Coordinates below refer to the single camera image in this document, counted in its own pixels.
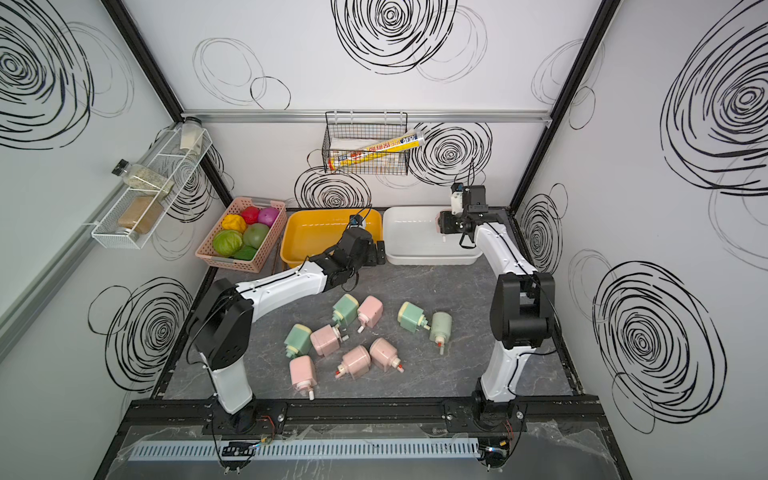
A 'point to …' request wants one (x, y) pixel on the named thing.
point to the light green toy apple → (254, 234)
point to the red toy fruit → (250, 215)
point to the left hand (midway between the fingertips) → (373, 245)
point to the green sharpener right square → (412, 317)
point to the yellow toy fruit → (234, 222)
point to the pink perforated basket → (207, 252)
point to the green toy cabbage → (227, 243)
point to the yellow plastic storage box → (305, 232)
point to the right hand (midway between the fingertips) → (452, 217)
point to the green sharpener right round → (441, 329)
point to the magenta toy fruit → (267, 216)
